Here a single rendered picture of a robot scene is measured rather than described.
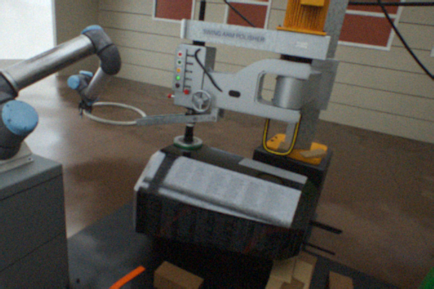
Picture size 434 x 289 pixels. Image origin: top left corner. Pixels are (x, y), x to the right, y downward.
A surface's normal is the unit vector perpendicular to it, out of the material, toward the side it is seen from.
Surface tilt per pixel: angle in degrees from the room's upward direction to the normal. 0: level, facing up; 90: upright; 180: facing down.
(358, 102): 90
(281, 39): 90
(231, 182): 45
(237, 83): 90
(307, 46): 90
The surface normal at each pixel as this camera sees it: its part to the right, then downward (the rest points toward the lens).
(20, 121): 0.82, -0.39
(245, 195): -0.17, -0.47
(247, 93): -0.30, 0.29
